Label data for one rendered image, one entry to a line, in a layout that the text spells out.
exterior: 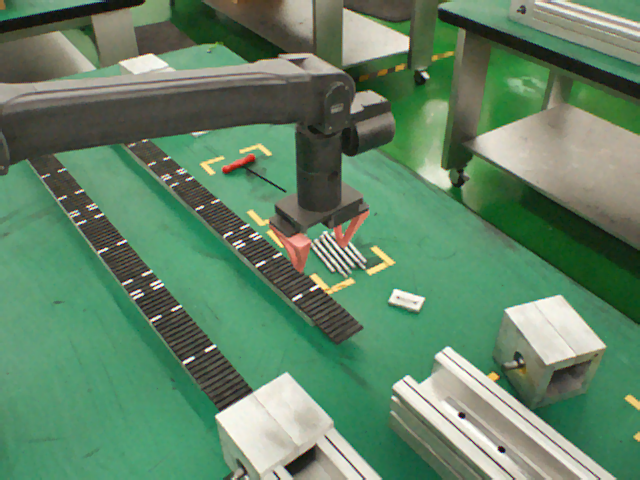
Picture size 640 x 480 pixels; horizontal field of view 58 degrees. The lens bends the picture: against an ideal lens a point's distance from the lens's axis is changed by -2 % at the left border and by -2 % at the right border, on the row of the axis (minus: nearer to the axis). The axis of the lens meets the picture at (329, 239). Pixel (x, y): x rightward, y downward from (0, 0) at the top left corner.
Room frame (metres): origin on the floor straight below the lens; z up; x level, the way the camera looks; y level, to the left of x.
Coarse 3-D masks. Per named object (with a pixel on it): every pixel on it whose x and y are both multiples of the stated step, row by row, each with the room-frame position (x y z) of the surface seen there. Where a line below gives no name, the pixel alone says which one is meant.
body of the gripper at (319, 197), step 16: (304, 176) 0.60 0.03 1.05; (320, 176) 0.60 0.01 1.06; (336, 176) 0.61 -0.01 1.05; (304, 192) 0.60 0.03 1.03; (320, 192) 0.60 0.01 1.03; (336, 192) 0.61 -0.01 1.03; (352, 192) 0.64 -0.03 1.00; (288, 208) 0.61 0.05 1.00; (304, 208) 0.60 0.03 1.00; (320, 208) 0.60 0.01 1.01; (336, 208) 0.60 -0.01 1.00; (304, 224) 0.57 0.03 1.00
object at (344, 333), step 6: (348, 324) 0.59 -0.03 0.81; (354, 324) 0.59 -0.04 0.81; (360, 324) 0.59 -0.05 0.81; (336, 330) 0.58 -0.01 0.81; (342, 330) 0.57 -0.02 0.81; (348, 330) 0.58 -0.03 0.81; (354, 330) 0.58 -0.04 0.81; (360, 330) 0.58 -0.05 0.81; (330, 336) 0.56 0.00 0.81; (336, 336) 0.57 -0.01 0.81; (342, 336) 0.56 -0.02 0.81; (348, 336) 0.57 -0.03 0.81; (336, 342) 0.55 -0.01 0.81
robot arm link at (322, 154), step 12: (300, 132) 0.61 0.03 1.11; (312, 132) 0.61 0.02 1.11; (336, 132) 0.61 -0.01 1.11; (348, 132) 0.63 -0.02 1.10; (300, 144) 0.61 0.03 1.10; (312, 144) 0.60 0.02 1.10; (324, 144) 0.60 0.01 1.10; (336, 144) 0.61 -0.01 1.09; (348, 144) 0.63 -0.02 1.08; (300, 156) 0.61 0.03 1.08; (312, 156) 0.60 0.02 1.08; (324, 156) 0.60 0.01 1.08; (336, 156) 0.61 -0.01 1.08; (300, 168) 0.61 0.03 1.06; (312, 168) 0.60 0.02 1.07; (324, 168) 0.60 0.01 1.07; (336, 168) 0.61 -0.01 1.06
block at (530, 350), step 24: (504, 312) 0.55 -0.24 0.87; (528, 312) 0.55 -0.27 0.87; (552, 312) 0.55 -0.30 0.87; (504, 336) 0.54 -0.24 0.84; (528, 336) 0.50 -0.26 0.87; (552, 336) 0.50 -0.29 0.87; (576, 336) 0.50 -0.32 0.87; (504, 360) 0.53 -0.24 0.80; (528, 360) 0.49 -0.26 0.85; (552, 360) 0.46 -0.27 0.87; (576, 360) 0.47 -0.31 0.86; (528, 384) 0.47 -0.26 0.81; (552, 384) 0.49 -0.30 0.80; (576, 384) 0.49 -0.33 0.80; (528, 408) 0.46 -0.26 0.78
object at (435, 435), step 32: (448, 352) 0.49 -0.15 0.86; (416, 384) 0.44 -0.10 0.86; (448, 384) 0.46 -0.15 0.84; (480, 384) 0.44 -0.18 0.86; (416, 416) 0.41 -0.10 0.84; (448, 416) 0.39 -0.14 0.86; (480, 416) 0.42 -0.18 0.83; (512, 416) 0.39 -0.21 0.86; (416, 448) 0.40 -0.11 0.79; (448, 448) 0.37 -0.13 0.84; (480, 448) 0.35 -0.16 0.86; (512, 448) 0.38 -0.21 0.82; (544, 448) 0.35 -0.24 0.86; (576, 448) 0.35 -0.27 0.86
